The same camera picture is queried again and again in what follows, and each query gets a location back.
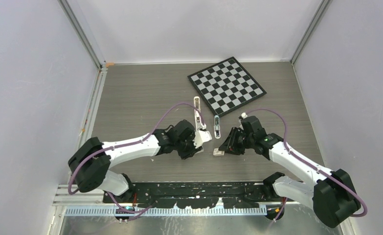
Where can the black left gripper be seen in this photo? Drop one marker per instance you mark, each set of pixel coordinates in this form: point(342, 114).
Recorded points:
point(192, 151)

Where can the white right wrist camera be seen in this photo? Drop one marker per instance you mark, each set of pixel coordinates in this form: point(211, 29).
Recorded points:
point(243, 116)

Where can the white playing card box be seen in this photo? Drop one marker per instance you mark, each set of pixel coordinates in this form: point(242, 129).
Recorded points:
point(217, 152)

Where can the small blue grey stapler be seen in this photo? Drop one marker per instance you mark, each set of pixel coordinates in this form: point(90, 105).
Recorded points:
point(217, 130)

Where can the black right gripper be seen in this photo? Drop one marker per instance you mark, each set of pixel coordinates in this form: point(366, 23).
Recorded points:
point(227, 146)

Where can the black white chessboard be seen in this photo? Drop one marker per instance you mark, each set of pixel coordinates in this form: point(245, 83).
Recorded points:
point(226, 86)

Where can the white stapler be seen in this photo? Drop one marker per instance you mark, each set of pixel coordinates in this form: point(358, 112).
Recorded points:
point(197, 117)

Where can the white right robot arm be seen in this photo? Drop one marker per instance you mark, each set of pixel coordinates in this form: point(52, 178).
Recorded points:
point(330, 194)

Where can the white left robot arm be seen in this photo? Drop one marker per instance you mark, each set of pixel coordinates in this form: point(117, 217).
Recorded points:
point(90, 165)

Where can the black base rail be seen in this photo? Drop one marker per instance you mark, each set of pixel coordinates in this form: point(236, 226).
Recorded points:
point(198, 195)

